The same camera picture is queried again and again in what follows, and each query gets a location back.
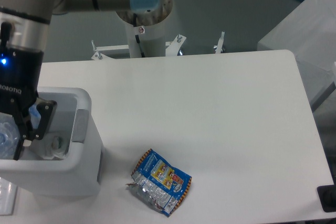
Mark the white plastic trash can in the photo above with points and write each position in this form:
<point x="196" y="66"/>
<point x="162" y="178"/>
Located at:
<point x="78" y="174"/>

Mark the blue snack wrapper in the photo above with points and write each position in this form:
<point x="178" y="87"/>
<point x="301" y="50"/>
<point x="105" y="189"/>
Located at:
<point x="158" y="184"/>

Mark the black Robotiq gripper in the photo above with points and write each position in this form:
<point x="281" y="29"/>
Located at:
<point x="20" y="70"/>

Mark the white pedestal foot frame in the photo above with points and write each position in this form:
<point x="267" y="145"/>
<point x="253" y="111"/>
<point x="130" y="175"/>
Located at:
<point x="172" y="48"/>

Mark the grey covered side table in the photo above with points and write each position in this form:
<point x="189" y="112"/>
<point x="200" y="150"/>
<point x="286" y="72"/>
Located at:
<point x="309" y="33"/>

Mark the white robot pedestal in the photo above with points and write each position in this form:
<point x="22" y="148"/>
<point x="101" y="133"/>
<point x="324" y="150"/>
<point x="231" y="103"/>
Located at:
<point x="147" y="29"/>

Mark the crumpled white trash piece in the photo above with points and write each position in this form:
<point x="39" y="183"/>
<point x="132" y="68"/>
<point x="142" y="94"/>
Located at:
<point x="51" y="147"/>

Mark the black device at table edge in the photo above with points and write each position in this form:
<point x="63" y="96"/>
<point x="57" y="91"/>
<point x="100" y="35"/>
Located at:
<point x="326" y="195"/>

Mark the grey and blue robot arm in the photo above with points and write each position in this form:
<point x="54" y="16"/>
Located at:
<point x="24" y="29"/>

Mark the crushed clear plastic bottle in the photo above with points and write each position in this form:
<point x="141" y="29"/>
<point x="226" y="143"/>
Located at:
<point x="10" y="134"/>

